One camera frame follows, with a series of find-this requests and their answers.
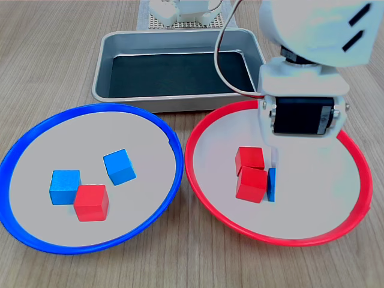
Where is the blue rimmed white plate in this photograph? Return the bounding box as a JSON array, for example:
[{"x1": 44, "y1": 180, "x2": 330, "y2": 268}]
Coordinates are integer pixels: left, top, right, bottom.
[{"x1": 0, "y1": 103, "x2": 184, "y2": 256}]

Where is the red black white servo cable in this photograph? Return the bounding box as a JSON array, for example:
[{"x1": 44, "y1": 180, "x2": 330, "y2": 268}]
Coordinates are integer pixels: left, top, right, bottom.
[{"x1": 214, "y1": 0, "x2": 266, "y2": 101}]

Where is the black tray mat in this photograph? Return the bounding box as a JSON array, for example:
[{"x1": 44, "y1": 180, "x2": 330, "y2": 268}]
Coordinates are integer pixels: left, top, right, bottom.
[{"x1": 107, "y1": 50, "x2": 256, "y2": 99}]

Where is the red rimmed white plate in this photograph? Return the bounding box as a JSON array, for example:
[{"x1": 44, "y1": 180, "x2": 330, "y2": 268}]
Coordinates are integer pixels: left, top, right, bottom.
[{"x1": 184, "y1": 100, "x2": 374, "y2": 248}]

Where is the steel tray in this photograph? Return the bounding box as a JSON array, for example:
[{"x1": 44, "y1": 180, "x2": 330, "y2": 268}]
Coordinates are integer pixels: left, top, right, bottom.
[{"x1": 91, "y1": 28, "x2": 267, "y2": 113}]

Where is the red wooden cube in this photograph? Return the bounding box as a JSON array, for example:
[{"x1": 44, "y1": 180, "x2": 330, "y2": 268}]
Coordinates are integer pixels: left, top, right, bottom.
[
  {"x1": 73, "y1": 184, "x2": 110, "y2": 223},
  {"x1": 235, "y1": 146, "x2": 265, "y2": 170},
  {"x1": 235, "y1": 166, "x2": 268, "y2": 204}
]

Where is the blue wooden cube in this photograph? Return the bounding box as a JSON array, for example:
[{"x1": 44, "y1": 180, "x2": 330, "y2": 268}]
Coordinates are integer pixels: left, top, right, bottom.
[
  {"x1": 103, "y1": 149, "x2": 137, "y2": 186},
  {"x1": 49, "y1": 170, "x2": 82, "y2": 206},
  {"x1": 266, "y1": 167, "x2": 277, "y2": 202}
]

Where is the pale perforated base plate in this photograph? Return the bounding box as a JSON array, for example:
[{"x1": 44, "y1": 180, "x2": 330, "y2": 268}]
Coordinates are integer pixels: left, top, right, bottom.
[{"x1": 149, "y1": 11, "x2": 226, "y2": 30}]

